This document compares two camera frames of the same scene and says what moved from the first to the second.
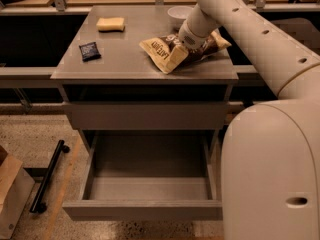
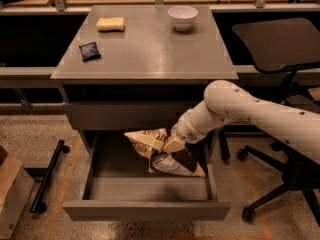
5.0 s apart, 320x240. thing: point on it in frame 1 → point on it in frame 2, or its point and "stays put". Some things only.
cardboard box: [16, 186] stays put
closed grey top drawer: [146, 115] stays put
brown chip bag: [156, 49] → [150, 143]
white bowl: [177, 15] stays put
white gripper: [189, 36] → [187, 130]
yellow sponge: [110, 24] stays put
